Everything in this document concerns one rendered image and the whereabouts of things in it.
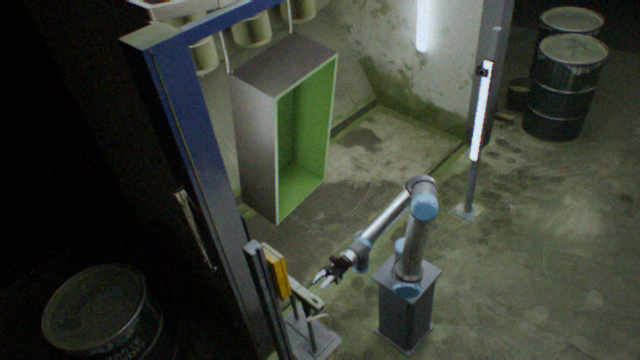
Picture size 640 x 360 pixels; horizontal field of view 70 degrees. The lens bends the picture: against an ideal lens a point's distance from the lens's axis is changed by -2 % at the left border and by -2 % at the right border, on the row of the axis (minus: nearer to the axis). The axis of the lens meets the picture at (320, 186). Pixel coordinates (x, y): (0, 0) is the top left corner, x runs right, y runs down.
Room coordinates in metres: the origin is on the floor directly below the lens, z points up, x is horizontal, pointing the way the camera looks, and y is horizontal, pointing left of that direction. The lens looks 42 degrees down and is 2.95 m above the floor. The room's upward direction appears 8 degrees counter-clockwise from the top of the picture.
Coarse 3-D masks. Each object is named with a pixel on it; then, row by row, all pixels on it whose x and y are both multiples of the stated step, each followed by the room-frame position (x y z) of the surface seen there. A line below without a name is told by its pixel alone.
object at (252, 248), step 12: (252, 240) 1.19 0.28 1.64; (252, 252) 1.13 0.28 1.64; (264, 252) 1.15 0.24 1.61; (252, 264) 1.13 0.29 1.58; (264, 264) 1.14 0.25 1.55; (252, 276) 1.15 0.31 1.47; (264, 276) 1.15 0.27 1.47; (264, 288) 1.12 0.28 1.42; (264, 300) 1.12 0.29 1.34; (276, 300) 1.15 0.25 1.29; (264, 312) 1.15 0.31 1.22; (276, 312) 1.15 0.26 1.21; (276, 324) 1.13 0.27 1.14; (276, 336) 1.12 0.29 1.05; (288, 336) 1.15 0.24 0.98; (276, 348) 1.15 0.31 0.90; (288, 348) 1.14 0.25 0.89
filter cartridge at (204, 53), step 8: (184, 16) 3.35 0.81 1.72; (192, 16) 3.38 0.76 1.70; (200, 16) 3.41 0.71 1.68; (168, 24) 3.37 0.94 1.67; (176, 24) 3.35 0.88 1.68; (208, 40) 3.43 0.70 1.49; (192, 48) 3.36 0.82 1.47; (200, 48) 3.37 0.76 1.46; (208, 48) 3.41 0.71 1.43; (192, 56) 3.37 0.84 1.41; (200, 56) 3.37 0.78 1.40; (208, 56) 3.40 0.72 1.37; (216, 56) 3.48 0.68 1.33; (200, 64) 3.35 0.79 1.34; (208, 64) 3.38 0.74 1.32; (216, 64) 3.44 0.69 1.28; (200, 72) 3.34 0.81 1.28; (208, 72) 3.36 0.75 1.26
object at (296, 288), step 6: (288, 276) 1.38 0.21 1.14; (294, 282) 1.34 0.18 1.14; (294, 288) 1.31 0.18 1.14; (300, 288) 1.30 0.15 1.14; (294, 294) 1.30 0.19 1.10; (300, 294) 1.27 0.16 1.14; (306, 294) 1.26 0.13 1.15; (312, 294) 1.26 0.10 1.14; (300, 300) 1.28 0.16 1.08; (306, 300) 1.24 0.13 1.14; (312, 300) 1.23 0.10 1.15; (318, 300) 1.22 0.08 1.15; (306, 306) 1.26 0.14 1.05; (312, 306) 1.20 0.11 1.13; (318, 306) 1.19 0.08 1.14; (324, 306) 1.20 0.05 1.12; (306, 312) 1.26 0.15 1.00; (318, 312) 1.18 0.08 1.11
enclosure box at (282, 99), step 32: (256, 64) 2.52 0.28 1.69; (288, 64) 2.52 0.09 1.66; (320, 64) 2.52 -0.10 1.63; (256, 96) 2.31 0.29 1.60; (288, 96) 2.91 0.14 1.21; (320, 96) 2.78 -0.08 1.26; (256, 128) 2.35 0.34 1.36; (288, 128) 2.96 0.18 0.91; (320, 128) 2.81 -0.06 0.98; (256, 160) 2.41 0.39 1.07; (288, 160) 3.02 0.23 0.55; (320, 160) 2.84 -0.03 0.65; (256, 192) 2.47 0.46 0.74; (288, 192) 2.70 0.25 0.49
